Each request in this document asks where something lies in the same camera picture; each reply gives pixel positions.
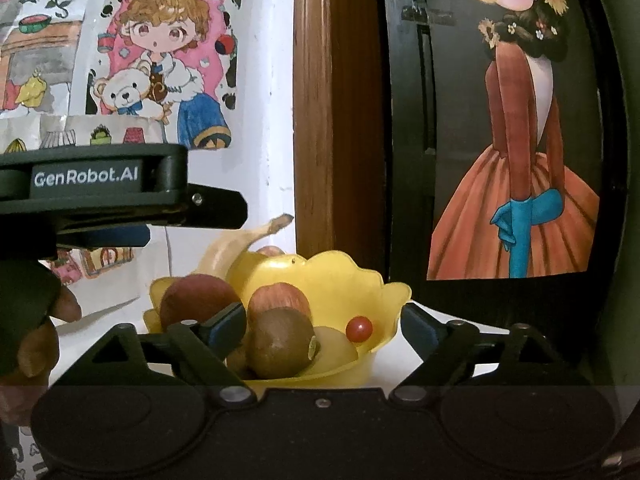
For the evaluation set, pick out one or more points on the brown wooden door frame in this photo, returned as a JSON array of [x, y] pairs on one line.
[[340, 130]]

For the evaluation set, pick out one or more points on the red cherry tomato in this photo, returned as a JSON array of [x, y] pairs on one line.
[[359, 329]]

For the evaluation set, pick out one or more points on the brown kiwi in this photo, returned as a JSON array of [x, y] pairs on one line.
[[282, 343], [335, 350]]

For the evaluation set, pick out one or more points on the houses drawing paper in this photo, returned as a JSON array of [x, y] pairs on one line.
[[105, 277]]

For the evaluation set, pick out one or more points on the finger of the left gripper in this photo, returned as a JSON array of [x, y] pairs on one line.
[[114, 236], [215, 208]]

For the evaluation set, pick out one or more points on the pink anime girl drawing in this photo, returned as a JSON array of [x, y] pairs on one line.
[[172, 61]]

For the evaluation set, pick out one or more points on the girl in orange dress poster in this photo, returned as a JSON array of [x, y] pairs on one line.
[[519, 212]]

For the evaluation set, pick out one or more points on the girl on steps drawing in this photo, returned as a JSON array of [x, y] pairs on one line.
[[39, 41]]

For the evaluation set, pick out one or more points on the small red apple back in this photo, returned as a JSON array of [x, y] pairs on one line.
[[270, 251]]

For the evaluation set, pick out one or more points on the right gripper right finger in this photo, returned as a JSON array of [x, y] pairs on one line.
[[503, 404]]

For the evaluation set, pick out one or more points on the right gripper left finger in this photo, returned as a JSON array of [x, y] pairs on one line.
[[138, 403]]

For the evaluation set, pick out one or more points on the yellow banana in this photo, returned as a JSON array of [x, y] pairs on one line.
[[221, 255]]

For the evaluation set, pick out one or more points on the person's left hand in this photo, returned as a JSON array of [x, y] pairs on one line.
[[32, 296]]

